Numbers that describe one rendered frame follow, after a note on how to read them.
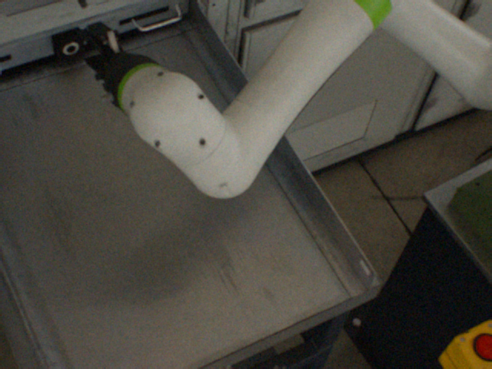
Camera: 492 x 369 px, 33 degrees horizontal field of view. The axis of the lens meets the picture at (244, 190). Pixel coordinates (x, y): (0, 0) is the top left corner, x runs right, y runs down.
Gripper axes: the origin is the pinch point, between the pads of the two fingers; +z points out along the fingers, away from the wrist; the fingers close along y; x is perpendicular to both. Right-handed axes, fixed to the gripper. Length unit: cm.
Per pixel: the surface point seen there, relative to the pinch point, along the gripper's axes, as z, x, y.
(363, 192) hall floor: 52, 84, 89
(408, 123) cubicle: 57, 106, 75
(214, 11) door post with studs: 18.4, 31.3, 6.6
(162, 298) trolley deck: -26.6, -5.7, 36.4
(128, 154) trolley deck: -0.8, 1.2, 21.4
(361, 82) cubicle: 38, 78, 45
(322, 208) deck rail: -26.4, 27.0, 32.2
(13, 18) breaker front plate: 17.2, -9.4, -4.4
